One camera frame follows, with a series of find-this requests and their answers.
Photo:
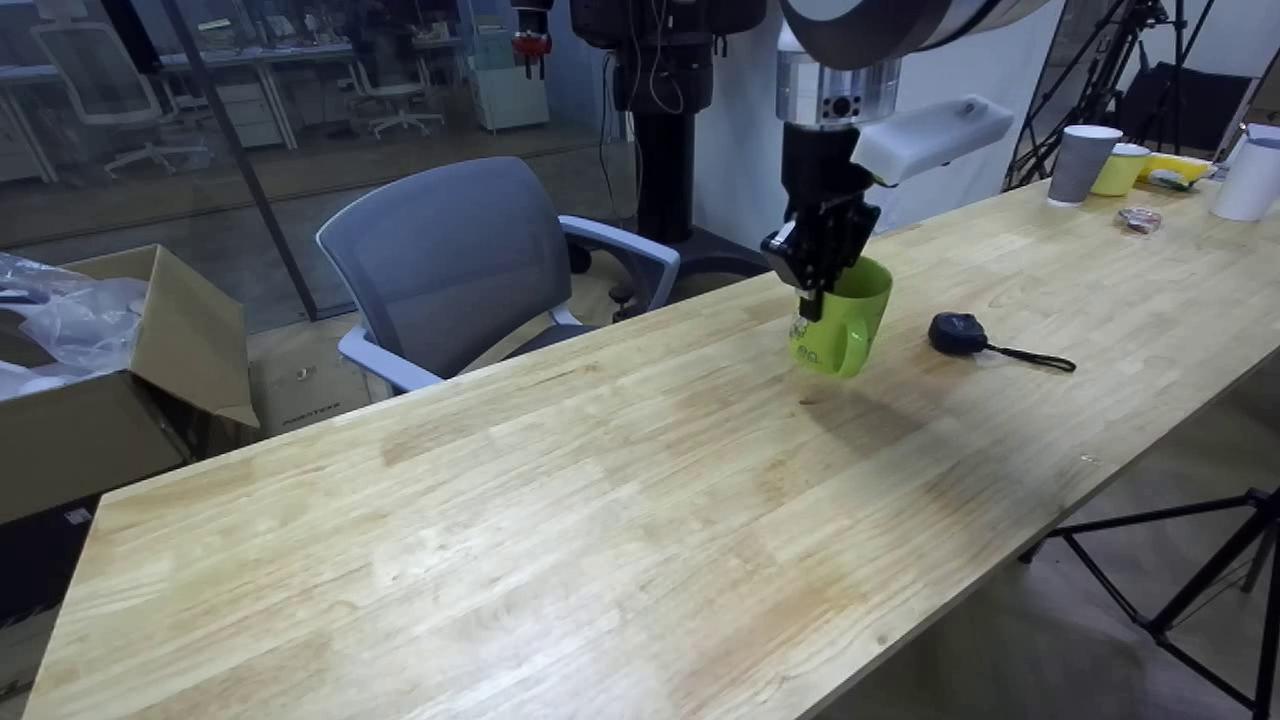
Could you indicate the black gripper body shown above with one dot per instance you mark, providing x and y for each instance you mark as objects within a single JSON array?
[{"x": 825, "y": 195}]

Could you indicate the green ceramic mug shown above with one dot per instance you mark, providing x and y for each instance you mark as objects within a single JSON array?
[{"x": 853, "y": 338}]

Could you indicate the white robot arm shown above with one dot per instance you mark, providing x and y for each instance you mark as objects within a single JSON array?
[{"x": 853, "y": 25}]

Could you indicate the grey paper cup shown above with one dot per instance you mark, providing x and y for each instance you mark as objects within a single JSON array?
[{"x": 1080, "y": 166}]

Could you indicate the yellow cup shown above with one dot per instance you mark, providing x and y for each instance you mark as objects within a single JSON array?
[{"x": 1120, "y": 173}]

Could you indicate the black spoon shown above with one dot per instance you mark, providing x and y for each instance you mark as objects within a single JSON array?
[{"x": 957, "y": 330}]

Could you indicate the black stand column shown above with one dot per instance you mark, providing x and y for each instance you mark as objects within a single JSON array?
[{"x": 662, "y": 161}]

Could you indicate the small crumpled wrapper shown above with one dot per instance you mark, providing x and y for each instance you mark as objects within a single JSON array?
[{"x": 1138, "y": 216}]

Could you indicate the red hanging object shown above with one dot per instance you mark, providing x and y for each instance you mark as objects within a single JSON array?
[{"x": 532, "y": 44}]

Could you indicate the white cabinet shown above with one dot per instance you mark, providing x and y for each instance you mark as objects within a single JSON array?
[{"x": 506, "y": 93}]

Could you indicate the grey office chair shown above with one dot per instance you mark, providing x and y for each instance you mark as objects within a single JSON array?
[{"x": 454, "y": 265}]

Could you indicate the yellow bowl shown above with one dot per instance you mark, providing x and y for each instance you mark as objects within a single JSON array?
[{"x": 1181, "y": 170}]

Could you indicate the black monitor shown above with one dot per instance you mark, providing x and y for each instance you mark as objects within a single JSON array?
[{"x": 1181, "y": 107}]

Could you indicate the white container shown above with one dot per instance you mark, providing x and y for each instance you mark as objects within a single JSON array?
[{"x": 1249, "y": 180}]

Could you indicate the white background office chair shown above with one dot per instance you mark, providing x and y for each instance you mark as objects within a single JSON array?
[{"x": 394, "y": 100}]

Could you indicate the small closed cardboard box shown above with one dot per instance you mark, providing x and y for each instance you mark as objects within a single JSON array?
[{"x": 301, "y": 376}]

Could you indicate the black tripod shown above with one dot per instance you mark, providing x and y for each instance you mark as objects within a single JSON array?
[{"x": 1266, "y": 626}]

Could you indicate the thin black diagonal pole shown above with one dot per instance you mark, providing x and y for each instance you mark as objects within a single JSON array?
[{"x": 247, "y": 173}]

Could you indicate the large open cardboard box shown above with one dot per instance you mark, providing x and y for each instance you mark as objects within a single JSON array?
[{"x": 184, "y": 334}]

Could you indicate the clear plastic bag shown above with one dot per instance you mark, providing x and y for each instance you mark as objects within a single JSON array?
[{"x": 66, "y": 321}]

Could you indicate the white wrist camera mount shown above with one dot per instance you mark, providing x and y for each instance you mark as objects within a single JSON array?
[{"x": 935, "y": 138}]

